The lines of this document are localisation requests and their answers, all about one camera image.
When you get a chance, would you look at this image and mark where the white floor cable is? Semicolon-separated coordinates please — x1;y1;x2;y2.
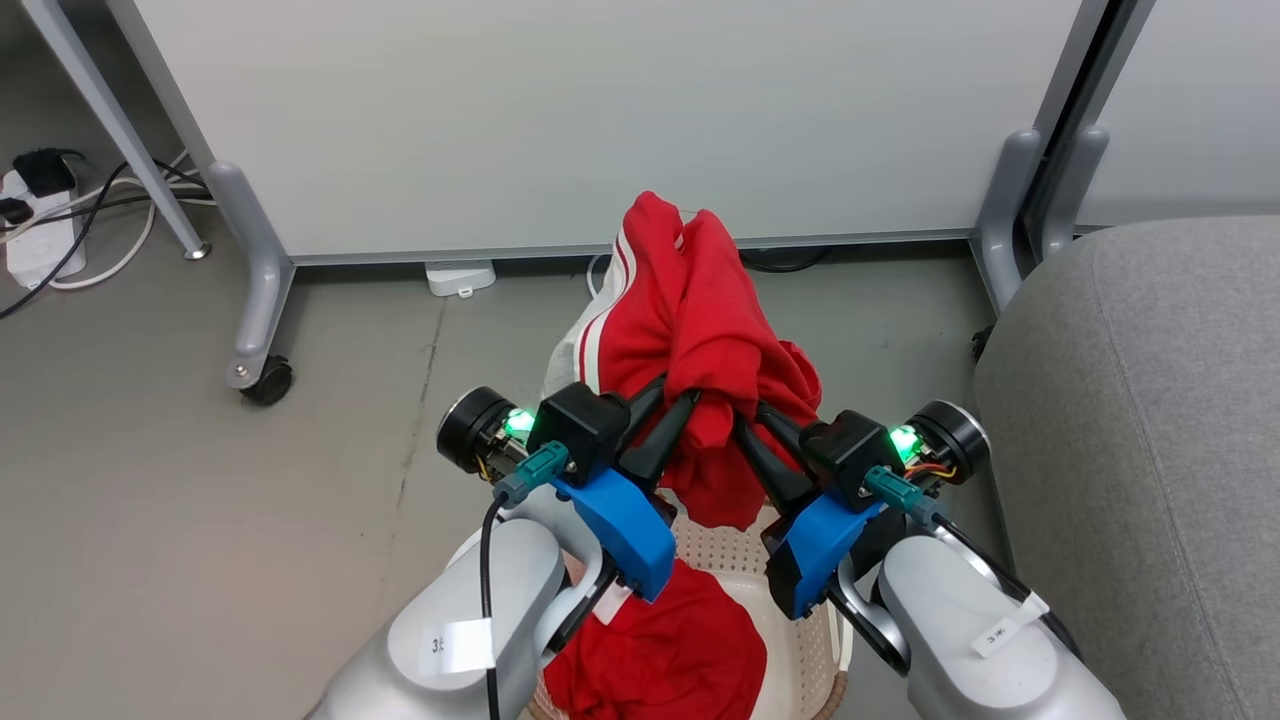
48;150;217;292

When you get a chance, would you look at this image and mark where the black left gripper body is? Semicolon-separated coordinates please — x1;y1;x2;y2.
437;382;633;489

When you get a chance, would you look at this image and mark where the black plug adapter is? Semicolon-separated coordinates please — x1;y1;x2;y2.
12;147;79;199

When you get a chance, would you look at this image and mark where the red garment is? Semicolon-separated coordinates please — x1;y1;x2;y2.
542;558;769;720

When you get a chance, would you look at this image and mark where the grey partition foot with caster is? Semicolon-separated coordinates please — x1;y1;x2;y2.
206;160;297;407

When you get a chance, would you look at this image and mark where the grey slanted metal leg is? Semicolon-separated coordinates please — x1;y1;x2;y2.
20;0;212;262

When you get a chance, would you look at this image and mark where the narrow white partition panel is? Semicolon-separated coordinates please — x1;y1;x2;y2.
1075;0;1280;229

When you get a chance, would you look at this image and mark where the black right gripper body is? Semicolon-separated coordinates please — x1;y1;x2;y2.
800;399;992;509

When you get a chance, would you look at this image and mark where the black cable under partition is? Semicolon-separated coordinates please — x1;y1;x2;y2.
738;246;831;275

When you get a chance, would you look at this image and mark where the red white-striped jacket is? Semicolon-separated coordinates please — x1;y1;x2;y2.
541;190;824;532

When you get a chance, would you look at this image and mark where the white power strip with cables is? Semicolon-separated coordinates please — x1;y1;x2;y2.
0;158;213;322

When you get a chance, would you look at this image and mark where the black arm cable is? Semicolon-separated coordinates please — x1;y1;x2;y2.
478;442;572;720
864;465;1086;663

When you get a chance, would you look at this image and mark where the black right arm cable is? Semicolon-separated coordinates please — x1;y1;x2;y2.
864;465;1086;663

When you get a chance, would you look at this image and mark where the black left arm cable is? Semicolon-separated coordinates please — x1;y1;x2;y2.
478;442;572;720

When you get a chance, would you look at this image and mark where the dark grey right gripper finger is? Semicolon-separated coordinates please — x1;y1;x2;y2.
732;413;817;517
754;399;831;453

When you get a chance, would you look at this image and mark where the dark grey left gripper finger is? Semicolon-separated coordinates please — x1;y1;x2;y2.
618;390;702;493
624;374;671;441

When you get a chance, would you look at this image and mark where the wide white partition panel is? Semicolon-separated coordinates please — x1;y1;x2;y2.
105;0;1113;267

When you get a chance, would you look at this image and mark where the small white floor box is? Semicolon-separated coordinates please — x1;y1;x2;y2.
424;259;497;299

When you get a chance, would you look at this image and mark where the cream perforated laundry basket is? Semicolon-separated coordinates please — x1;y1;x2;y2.
524;490;853;720

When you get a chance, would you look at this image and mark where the grey fabric sofa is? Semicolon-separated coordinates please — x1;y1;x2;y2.
974;214;1280;720

